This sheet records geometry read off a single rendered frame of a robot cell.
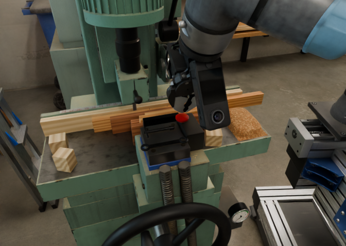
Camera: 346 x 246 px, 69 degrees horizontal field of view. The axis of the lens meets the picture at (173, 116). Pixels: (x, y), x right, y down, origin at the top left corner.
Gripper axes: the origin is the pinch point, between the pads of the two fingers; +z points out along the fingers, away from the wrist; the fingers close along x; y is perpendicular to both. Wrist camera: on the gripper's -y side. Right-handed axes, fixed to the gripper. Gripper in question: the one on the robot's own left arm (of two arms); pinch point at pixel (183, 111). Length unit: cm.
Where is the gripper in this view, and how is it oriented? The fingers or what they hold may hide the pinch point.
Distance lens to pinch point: 53.9
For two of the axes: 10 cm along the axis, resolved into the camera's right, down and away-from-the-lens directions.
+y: -2.5, -8.8, 4.0
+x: -9.6, 1.6, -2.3
